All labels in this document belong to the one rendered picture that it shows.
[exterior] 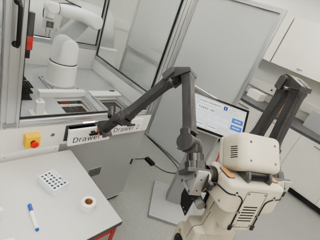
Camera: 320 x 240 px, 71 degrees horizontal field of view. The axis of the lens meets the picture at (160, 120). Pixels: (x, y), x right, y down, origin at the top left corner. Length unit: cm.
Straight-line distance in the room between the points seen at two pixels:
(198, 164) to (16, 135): 92
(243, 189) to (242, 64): 180
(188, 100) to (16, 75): 77
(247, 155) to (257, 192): 15
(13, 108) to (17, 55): 26
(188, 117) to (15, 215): 84
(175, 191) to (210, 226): 130
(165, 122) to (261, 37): 157
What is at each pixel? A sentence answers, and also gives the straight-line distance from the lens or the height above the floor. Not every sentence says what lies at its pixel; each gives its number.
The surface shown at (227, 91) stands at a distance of 260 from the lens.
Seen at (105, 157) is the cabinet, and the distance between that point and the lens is 179.
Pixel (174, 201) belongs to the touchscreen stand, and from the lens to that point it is 247.
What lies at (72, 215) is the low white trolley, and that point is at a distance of 118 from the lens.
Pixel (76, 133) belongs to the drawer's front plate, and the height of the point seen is 91.
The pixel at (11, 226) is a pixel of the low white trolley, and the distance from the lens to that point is 115.
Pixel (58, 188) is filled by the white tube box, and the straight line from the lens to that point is 123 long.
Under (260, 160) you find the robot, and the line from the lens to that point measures 96.
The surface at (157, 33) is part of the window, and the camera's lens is 153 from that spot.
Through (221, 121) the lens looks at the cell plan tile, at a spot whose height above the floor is 106.
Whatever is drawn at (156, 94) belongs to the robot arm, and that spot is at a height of 131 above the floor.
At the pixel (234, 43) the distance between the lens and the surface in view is 263.
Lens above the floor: 169
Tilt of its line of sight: 25 degrees down
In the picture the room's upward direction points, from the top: 21 degrees clockwise
